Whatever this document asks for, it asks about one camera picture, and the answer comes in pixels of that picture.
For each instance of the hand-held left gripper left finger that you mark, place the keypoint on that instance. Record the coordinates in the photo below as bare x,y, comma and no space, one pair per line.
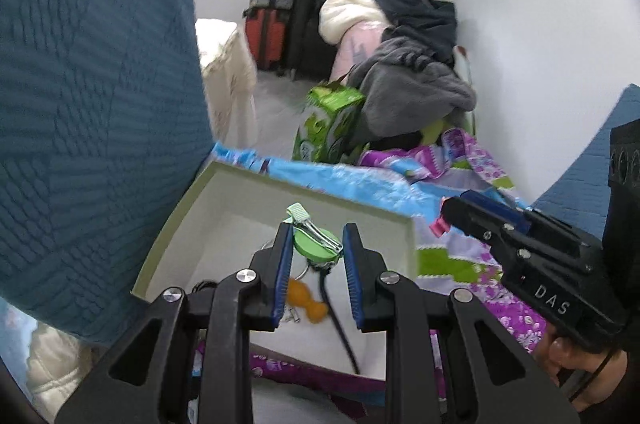
282,274

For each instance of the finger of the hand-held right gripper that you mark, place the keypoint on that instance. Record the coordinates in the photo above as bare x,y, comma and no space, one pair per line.
505,209
475,219

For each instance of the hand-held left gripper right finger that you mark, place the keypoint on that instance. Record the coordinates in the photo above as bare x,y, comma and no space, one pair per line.
352,274

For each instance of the orange small toy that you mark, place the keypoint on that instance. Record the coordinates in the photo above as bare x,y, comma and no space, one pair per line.
305,299

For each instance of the pink hair clip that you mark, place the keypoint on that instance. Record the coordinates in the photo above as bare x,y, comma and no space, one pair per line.
440,226

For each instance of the green round lid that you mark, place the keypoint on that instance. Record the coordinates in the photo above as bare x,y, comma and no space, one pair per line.
310,249

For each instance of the pale green box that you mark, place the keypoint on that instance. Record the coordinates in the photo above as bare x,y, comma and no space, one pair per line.
235,234

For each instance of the green metal hair clip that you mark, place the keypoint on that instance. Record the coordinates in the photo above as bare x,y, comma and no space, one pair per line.
300,211

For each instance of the person's right hand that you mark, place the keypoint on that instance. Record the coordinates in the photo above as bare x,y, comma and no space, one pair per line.
562,359

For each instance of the floral printed bedsheet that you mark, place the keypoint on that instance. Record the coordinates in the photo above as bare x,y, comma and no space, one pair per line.
450,264

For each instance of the blue quilted cushion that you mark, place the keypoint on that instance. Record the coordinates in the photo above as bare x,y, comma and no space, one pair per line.
100,104
575,164

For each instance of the lime green chair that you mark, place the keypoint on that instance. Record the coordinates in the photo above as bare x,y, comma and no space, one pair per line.
431,135

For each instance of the gray fleece garment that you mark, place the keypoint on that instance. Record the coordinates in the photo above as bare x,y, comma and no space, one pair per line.
410,89

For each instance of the green printed carton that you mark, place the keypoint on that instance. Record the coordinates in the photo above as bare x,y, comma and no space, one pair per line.
325,124

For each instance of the pink garment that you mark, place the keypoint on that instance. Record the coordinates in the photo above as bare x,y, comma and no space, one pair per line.
352,49

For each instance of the dark navy jacket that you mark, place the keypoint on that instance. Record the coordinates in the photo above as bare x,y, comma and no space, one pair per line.
420,14

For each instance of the white lace furniture cover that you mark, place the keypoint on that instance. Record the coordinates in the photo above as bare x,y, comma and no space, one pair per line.
225,69

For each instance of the red suitcase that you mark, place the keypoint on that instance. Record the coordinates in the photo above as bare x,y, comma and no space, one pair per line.
265,36

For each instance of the white fluffy coat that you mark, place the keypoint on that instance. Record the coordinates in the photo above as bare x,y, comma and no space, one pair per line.
345,11

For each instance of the black suitcase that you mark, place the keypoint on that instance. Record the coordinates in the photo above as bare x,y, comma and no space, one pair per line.
305,29

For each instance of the white quilted pad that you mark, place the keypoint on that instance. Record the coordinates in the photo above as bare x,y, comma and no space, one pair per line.
55,374

